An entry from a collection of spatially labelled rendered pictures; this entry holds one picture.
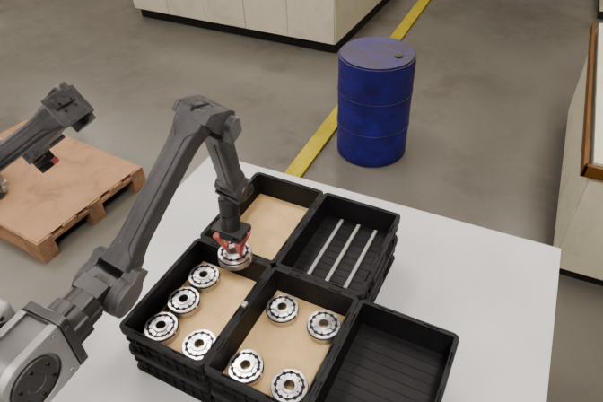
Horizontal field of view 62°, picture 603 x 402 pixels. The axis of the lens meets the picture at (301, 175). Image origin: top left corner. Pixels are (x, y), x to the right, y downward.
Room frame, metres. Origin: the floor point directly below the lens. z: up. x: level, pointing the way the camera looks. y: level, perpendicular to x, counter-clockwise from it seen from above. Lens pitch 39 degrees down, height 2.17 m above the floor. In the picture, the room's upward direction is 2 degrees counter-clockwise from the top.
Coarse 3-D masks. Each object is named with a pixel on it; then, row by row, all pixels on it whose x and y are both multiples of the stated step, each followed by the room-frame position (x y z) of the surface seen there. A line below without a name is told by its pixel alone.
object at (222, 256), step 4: (232, 244) 1.08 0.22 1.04; (248, 244) 1.08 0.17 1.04; (220, 248) 1.06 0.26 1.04; (244, 248) 1.06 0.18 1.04; (248, 248) 1.06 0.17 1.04; (220, 252) 1.05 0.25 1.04; (224, 252) 1.04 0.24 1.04; (244, 252) 1.04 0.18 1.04; (248, 252) 1.04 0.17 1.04; (220, 256) 1.03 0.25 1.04; (224, 256) 1.03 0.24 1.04; (228, 256) 1.03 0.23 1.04; (240, 256) 1.03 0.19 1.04; (244, 256) 1.03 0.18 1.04; (248, 256) 1.03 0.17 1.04; (224, 260) 1.01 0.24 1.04; (228, 260) 1.01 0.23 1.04; (232, 260) 1.01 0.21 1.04; (236, 260) 1.01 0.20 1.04; (240, 260) 1.01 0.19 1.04; (244, 260) 1.01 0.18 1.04; (232, 264) 1.00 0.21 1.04
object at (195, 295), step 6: (180, 288) 1.06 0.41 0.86; (186, 288) 1.06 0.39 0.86; (192, 288) 1.06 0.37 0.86; (174, 294) 1.04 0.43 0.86; (192, 294) 1.03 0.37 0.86; (198, 294) 1.03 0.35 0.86; (168, 300) 1.02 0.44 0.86; (174, 300) 1.01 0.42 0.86; (192, 300) 1.01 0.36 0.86; (198, 300) 1.01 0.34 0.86; (174, 306) 0.99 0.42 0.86; (180, 306) 0.99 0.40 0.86; (186, 306) 0.99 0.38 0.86; (192, 306) 0.99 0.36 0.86; (180, 312) 0.97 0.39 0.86
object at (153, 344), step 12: (204, 240) 1.21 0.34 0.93; (264, 264) 1.09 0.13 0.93; (264, 276) 1.04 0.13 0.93; (156, 288) 1.01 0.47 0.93; (252, 288) 0.99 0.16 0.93; (144, 300) 0.97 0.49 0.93; (132, 312) 0.92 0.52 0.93; (120, 324) 0.88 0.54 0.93; (228, 324) 0.87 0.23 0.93; (132, 336) 0.85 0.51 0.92; (144, 336) 0.84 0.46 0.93; (156, 348) 0.81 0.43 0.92; (168, 348) 0.80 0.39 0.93; (180, 360) 0.77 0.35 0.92; (192, 360) 0.76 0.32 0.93; (204, 360) 0.76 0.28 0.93
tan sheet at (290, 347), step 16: (304, 304) 1.00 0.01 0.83; (304, 320) 0.94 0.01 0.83; (256, 336) 0.89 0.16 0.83; (272, 336) 0.89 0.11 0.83; (288, 336) 0.88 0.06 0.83; (304, 336) 0.88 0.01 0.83; (272, 352) 0.83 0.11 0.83; (288, 352) 0.83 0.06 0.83; (304, 352) 0.83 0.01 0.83; (320, 352) 0.83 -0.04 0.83; (272, 368) 0.78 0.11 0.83; (288, 368) 0.78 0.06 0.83; (304, 368) 0.78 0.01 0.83
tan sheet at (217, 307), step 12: (228, 276) 1.13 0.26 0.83; (240, 276) 1.13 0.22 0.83; (216, 288) 1.08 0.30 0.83; (228, 288) 1.08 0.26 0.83; (240, 288) 1.08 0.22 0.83; (204, 300) 1.03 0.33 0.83; (216, 300) 1.03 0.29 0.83; (228, 300) 1.03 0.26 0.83; (240, 300) 1.03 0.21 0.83; (204, 312) 0.99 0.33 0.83; (216, 312) 0.98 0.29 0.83; (228, 312) 0.98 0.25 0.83; (180, 324) 0.94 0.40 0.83; (192, 324) 0.94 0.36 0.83; (204, 324) 0.94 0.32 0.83; (216, 324) 0.94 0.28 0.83; (180, 336) 0.90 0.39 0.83; (216, 336) 0.89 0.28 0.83; (180, 348) 0.86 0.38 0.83
